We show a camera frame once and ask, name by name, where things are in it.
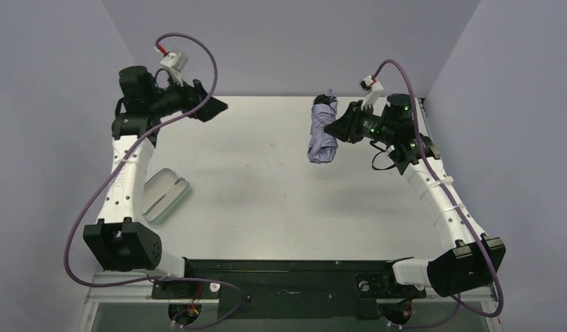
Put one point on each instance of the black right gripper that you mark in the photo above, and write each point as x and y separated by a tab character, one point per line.
353	122

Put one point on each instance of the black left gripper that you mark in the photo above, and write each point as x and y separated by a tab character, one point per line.
196	98

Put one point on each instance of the mint green umbrella case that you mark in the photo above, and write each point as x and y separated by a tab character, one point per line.
163	192

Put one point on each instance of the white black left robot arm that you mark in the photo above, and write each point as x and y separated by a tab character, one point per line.
119	239

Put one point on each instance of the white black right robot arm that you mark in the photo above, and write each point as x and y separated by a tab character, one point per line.
471	257

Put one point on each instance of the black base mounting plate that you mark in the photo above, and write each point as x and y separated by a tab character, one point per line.
287	289

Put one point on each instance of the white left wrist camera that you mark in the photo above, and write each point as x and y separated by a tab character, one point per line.
173	63

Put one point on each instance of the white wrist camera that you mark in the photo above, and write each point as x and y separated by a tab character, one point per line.
372	89
173	63

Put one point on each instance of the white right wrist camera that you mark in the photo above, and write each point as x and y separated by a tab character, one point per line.
372	89

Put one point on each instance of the aluminium table edge rail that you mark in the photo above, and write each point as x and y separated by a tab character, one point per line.
132	151

